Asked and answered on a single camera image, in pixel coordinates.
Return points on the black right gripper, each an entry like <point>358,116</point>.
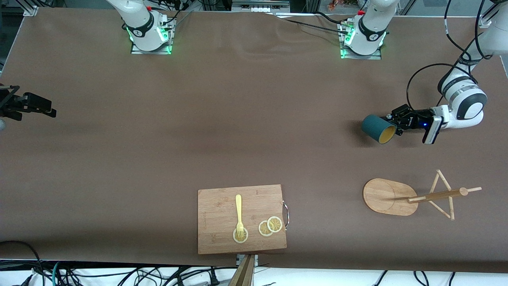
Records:
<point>16,104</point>

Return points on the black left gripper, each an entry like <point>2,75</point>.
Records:
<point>415,118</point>

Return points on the teal cup yellow inside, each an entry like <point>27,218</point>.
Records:
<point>373,126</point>

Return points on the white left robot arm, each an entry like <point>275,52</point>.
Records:
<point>464,103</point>

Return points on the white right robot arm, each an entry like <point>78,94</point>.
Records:
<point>139,20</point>

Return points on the wooden cup rack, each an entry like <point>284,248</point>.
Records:
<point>385,196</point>

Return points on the brown table cover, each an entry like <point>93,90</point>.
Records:
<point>238,119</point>

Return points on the lemon slice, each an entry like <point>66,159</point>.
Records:
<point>263,229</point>
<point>274,224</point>
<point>243,237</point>

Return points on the yellow plastic fork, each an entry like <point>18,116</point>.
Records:
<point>238,210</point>

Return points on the wooden cutting board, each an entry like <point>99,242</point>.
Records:
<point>218,218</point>

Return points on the wooden beam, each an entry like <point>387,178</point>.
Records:
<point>244,274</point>

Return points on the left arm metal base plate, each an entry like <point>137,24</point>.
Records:
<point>377,55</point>

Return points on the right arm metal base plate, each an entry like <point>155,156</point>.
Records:
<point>168,39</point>

